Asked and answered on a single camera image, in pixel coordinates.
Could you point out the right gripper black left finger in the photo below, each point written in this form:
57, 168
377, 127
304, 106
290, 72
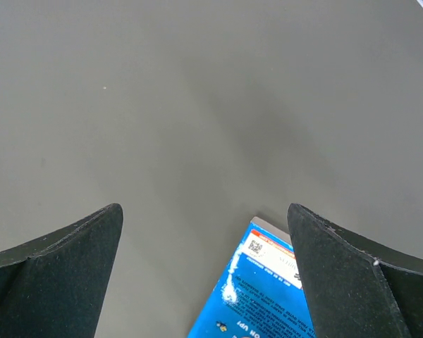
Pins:
54, 285

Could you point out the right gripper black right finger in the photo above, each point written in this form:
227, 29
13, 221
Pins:
354, 286

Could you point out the blue cartoon paperback book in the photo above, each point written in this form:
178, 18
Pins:
259, 293

